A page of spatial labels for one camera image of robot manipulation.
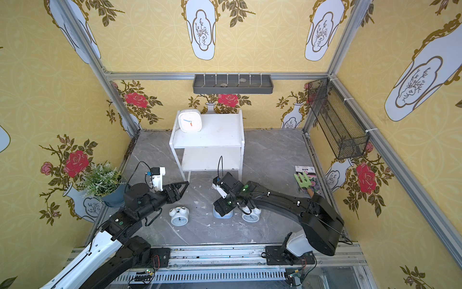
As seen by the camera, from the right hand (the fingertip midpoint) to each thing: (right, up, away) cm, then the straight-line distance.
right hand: (222, 207), depth 81 cm
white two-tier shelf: (-1, +27, -11) cm, 29 cm away
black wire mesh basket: (+57, +30, 0) cm, 65 cm away
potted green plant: (-51, +13, -4) cm, 52 cm away
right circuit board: (+28, -24, -9) cm, 38 cm away
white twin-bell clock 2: (+14, -3, -3) cm, 15 cm away
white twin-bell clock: (-18, -3, -3) cm, 19 cm away
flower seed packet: (+48, +12, +19) cm, 54 cm away
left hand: (-14, +12, -8) cm, 20 cm away
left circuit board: (-30, -24, -9) cm, 40 cm away
